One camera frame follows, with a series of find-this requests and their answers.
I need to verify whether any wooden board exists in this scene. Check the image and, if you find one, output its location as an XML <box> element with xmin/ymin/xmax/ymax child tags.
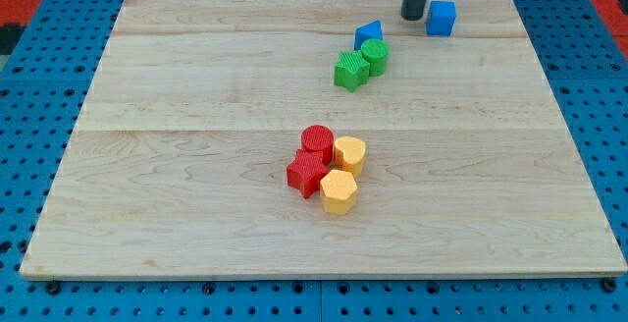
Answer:
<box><xmin>21</xmin><ymin>0</ymin><xmax>627</xmax><ymax>281</ymax></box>

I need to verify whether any blue triangle block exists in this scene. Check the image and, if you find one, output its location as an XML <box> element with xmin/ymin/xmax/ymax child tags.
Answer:
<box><xmin>353</xmin><ymin>20</ymin><xmax>383</xmax><ymax>50</ymax></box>

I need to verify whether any yellow heart block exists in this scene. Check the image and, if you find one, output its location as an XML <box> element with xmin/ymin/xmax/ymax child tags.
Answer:
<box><xmin>334</xmin><ymin>136</ymin><xmax>367</xmax><ymax>178</ymax></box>

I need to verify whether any blue cube block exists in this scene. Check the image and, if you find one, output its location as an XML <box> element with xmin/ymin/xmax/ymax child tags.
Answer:
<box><xmin>426</xmin><ymin>1</ymin><xmax>457</xmax><ymax>36</ymax></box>

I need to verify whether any yellow hexagon block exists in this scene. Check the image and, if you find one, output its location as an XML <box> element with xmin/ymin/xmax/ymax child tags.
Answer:
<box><xmin>320</xmin><ymin>170</ymin><xmax>358</xmax><ymax>215</ymax></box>

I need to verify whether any red star block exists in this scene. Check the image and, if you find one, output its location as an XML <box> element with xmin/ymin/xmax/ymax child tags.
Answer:
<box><xmin>287</xmin><ymin>149</ymin><xmax>329</xmax><ymax>199</ymax></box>

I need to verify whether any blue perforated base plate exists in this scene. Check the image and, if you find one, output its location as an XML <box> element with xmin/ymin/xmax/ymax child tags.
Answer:
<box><xmin>1</xmin><ymin>0</ymin><xmax>627</xmax><ymax>321</ymax></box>

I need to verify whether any red cylinder block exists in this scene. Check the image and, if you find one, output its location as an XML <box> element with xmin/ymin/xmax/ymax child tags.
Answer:
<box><xmin>300</xmin><ymin>125</ymin><xmax>335</xmax><ymax>165</ymax></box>

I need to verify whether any green cylinder block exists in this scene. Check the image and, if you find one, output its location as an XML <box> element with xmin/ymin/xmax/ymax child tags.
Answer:
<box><xmin>360</xmin><ymin>38</ymin><xmax>390</xmax><ymax>77</ymax></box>

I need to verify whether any green star block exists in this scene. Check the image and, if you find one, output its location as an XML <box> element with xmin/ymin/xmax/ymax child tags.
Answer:
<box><xmin>334</xmin><ymin>51</ymin><xmax>370</xmax><ymax>92</ymax></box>

